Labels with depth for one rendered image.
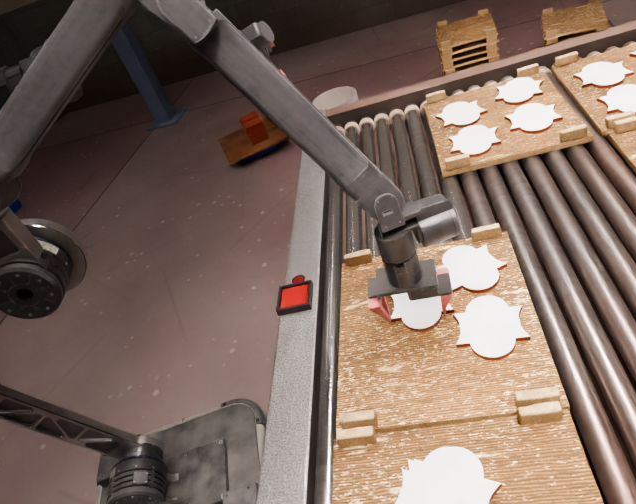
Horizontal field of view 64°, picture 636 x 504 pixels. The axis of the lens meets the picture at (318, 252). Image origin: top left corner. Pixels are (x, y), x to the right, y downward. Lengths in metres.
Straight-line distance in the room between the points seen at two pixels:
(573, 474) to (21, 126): 0.85
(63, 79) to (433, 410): 0.70
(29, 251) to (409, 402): 0.80
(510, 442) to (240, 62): 0.64
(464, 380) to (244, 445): 1.08
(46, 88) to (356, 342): 0.63
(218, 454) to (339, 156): 1.28
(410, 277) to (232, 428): 1.17
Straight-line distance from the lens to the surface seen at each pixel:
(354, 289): 1.06
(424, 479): 0.77
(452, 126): 1.51
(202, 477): 1.81
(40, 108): 0.77
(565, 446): 0.81
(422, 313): 0.96
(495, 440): 0.82
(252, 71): 0.72
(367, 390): 0.89
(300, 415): 0.93
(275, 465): 0.90
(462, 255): 1.05
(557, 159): 1.33
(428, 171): 1.37
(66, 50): 0.75
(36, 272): 1.18
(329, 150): 0.73
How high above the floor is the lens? 1.65
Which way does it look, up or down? 37 degrees down
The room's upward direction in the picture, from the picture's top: 23 degrees counter-clockwise
